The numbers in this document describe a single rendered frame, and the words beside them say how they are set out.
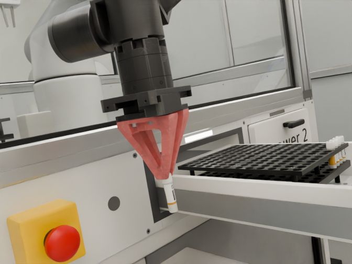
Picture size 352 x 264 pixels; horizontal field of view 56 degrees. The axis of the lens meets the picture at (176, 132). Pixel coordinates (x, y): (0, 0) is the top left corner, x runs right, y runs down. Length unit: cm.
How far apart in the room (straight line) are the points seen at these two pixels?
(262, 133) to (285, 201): 40
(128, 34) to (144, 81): 5
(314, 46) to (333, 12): 21
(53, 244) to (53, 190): 9
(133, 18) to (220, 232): 51
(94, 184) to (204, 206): 16
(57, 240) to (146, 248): 22
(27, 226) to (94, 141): 15
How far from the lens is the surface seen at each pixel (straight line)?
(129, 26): 36
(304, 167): 47
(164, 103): 33
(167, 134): 35
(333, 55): 221
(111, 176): 52
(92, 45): 39
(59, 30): 41
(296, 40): 106
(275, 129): 86
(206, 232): 70
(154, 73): 35
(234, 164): 54
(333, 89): 222
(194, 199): 52
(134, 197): 55
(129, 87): 36
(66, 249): 41
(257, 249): 87
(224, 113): 72
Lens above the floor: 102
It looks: 6 degrees down
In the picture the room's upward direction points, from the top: 9 degrees counter-clockwise
